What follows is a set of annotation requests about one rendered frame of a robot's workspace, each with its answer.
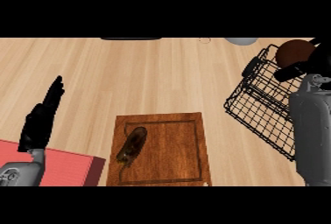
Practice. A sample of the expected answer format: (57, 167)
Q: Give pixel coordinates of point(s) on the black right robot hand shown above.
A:
(316, 58)

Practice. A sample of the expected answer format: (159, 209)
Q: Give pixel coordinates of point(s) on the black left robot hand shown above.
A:
(38, 125)

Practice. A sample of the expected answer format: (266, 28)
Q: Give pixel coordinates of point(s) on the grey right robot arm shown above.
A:
(313, 131)

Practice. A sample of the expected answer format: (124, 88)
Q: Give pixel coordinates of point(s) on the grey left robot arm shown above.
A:
(25, 172)

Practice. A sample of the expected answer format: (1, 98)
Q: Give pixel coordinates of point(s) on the brown cupcake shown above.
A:
(131, 145)

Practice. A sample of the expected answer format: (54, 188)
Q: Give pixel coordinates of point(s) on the brown wooden cutting board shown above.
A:
(159, 150)

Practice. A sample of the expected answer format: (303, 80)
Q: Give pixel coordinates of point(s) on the red placemat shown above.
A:
(59, 167)

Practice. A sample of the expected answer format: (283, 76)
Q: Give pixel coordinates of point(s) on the pale grey round object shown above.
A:
(241, 40)

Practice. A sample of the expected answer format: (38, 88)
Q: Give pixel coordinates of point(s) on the dark flat object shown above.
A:
(130, 38)

